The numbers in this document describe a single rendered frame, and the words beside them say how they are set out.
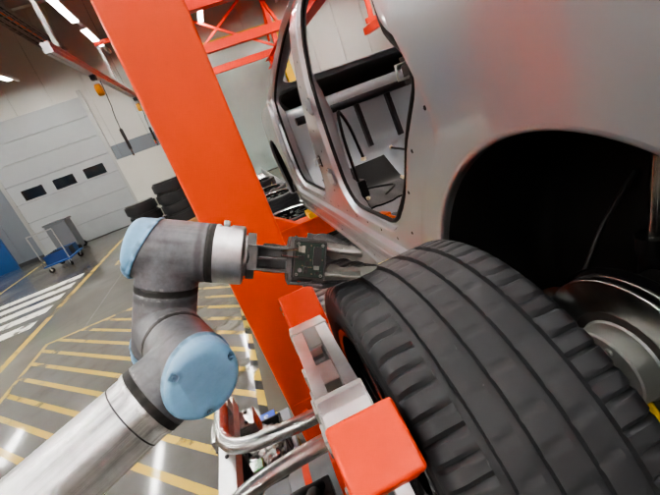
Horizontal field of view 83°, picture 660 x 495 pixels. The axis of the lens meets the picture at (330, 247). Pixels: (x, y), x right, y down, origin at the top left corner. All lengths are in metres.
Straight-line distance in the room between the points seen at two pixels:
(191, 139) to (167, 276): 0.38
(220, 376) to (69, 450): 0.16
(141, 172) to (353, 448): 11.27
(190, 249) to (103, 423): 0.23
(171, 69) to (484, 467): 0.83
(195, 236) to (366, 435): 0.34
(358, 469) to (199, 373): 0.20
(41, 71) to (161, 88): 13.38
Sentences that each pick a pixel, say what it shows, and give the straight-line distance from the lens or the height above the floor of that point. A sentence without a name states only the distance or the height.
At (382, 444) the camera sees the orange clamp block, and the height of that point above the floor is 1.14.
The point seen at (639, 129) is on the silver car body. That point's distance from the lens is 0.53.
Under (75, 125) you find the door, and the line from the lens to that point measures 13.86.
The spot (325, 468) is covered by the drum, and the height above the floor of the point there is 0.92.
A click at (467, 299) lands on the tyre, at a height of 1.16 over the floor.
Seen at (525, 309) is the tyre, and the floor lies 1.15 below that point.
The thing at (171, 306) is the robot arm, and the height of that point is 1.26.
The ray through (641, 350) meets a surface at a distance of 0.83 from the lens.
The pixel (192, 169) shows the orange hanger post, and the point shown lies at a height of 1.41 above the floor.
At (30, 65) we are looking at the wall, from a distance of 14.33.
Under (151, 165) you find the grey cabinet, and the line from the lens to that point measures 11.48.
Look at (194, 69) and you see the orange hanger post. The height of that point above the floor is 1.59.
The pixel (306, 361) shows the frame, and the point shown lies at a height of 1.12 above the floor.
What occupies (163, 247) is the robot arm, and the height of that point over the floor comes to 1.34.
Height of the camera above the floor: 1.44
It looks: 20 degrees down
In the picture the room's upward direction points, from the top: 20 degrees counter-clockwise
